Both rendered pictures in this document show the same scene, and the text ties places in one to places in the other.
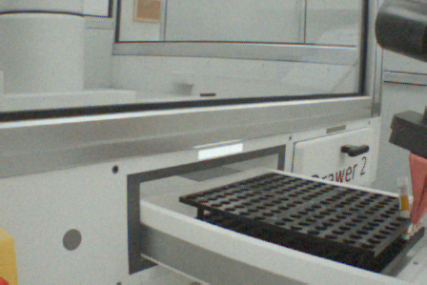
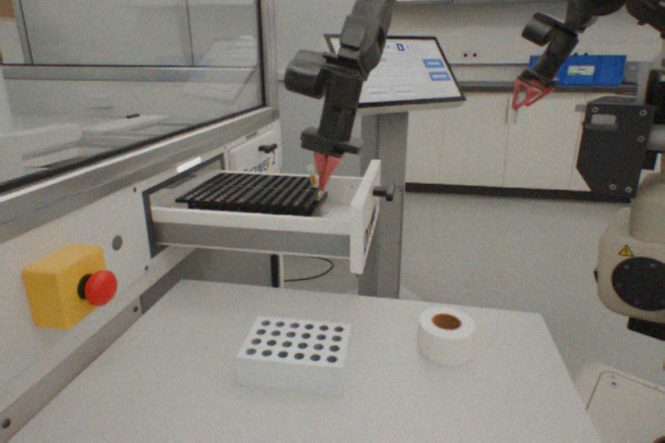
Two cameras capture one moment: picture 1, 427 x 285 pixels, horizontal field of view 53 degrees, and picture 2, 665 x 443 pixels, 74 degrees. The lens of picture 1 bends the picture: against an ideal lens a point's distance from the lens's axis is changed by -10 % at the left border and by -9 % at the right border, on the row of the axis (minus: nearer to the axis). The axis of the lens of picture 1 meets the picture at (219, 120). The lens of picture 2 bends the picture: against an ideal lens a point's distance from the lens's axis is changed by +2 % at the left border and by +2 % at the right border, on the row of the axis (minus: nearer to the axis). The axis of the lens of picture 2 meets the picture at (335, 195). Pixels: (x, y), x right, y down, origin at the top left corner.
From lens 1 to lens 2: 30 cm
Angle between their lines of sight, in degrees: 30
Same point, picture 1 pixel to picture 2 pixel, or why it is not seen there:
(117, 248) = (142, 241)
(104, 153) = (128, 181)
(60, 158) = (104, 190)
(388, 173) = (285, 157)
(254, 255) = (239, 221)
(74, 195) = (115, 213)
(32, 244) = not seen: hidden behind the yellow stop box
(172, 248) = (182, 230)
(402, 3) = (300, 63)
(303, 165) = (237, 164)
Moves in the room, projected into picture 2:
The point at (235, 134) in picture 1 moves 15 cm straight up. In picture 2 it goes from (195, 152) to (186, 67)
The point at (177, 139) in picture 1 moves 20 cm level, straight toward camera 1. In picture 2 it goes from (165, 162) to (206, 192)
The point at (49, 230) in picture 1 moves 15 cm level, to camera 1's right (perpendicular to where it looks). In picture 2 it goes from (103, 239) to (216, 220)
